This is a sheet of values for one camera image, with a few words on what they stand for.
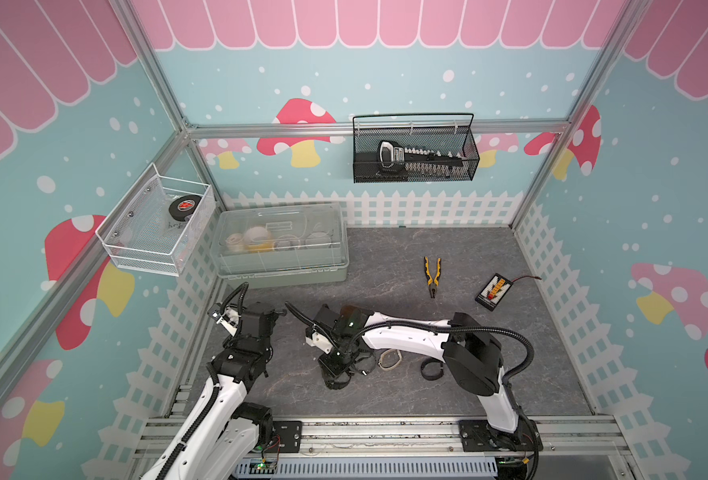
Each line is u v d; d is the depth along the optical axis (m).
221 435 0.59
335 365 0.73
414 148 0.91
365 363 0.87
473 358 0.49
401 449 0.74
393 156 0.89
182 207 0.79
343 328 0.65
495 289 1.00
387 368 0.85
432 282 1.03
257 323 0.59
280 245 0.95
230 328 0.67
